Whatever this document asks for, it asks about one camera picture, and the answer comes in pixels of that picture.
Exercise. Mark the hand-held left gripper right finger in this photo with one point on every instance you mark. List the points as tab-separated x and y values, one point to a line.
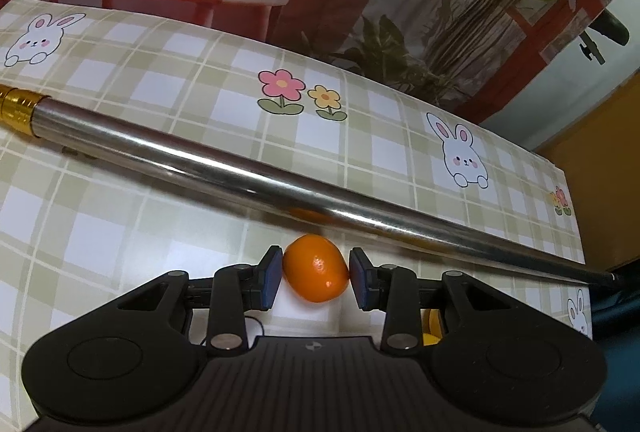
357	281

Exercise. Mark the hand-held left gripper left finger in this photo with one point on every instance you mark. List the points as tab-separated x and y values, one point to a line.
272	277

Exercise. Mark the small orange tangerine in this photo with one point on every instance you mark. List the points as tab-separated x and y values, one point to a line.
315	268

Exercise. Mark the yellow lemon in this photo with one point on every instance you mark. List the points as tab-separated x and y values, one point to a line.
431	326

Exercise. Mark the silver and gold metal pole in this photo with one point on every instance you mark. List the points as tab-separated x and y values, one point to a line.
250	171

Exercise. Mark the checked bunny print tablecloth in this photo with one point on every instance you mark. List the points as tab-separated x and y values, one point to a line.
125	212

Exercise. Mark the dark teal object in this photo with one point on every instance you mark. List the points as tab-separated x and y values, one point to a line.
617	312

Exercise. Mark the orange wooden cabinet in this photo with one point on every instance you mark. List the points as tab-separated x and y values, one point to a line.
600	161

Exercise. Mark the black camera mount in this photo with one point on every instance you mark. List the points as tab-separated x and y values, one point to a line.
607	29

